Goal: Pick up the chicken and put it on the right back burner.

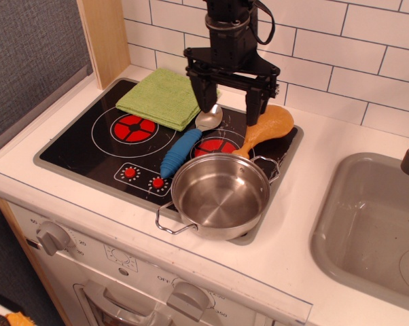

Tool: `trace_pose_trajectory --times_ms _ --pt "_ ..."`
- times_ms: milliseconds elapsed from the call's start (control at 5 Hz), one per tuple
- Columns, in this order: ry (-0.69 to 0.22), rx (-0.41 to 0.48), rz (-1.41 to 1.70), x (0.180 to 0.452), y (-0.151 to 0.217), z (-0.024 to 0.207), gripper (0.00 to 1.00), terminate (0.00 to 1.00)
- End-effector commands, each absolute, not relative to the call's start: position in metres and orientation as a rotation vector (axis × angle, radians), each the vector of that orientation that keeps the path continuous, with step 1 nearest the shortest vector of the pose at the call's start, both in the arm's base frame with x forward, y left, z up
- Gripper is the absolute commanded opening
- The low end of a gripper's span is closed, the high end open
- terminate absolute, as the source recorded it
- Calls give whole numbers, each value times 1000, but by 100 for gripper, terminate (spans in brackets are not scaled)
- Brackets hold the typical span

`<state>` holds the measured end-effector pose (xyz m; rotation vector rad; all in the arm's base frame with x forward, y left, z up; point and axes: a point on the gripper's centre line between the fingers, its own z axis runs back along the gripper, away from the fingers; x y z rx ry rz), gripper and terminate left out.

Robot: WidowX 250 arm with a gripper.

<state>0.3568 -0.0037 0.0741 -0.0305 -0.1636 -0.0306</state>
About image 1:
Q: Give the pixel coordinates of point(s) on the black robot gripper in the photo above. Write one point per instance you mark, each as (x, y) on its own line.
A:
(232, 60)

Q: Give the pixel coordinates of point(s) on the orange toy chicken drumstick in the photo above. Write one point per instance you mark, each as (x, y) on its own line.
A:
(275, 122)

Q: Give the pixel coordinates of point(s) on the stainless steel pot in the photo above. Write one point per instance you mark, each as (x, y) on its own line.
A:
(221, 196)

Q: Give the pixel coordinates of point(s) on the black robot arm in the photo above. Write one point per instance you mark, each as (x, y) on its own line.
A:
(236, 13)

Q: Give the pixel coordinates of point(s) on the green folded cloth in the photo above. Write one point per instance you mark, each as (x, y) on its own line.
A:
(163, 97)

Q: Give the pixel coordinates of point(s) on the red right stove knob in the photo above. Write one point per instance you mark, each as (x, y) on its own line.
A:
(158, 183)

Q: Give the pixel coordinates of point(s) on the red stove knob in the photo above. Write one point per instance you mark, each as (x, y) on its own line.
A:
(130, 173)
(158, 183)

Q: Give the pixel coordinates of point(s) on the red left stove knob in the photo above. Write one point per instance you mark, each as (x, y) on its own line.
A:
(130, 173)

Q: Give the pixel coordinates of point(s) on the black toy stovetop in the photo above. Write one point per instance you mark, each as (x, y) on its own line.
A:
(97, 147)

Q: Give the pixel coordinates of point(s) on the grey toy sink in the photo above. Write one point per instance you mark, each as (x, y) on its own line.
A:
(361, 238)

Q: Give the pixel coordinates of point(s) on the grey oven knob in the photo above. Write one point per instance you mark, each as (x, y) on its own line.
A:
(189, 300)

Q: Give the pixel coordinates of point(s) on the white toy oven front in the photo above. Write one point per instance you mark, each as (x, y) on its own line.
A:
(127, 278)

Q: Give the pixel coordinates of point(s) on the grey timer knob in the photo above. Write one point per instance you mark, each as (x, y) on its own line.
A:
(52, 237)

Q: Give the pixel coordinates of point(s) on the orange object bottom left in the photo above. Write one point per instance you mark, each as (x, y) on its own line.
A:
(18, 319)

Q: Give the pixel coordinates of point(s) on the blue handled metal spoon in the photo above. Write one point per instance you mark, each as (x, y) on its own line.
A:
(178, 153)

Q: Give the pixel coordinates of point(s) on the wooden side post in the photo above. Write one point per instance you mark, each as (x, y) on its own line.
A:
(105, 33)

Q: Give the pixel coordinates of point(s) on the grey oven door handle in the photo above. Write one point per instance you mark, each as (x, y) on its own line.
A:
(107, 310)

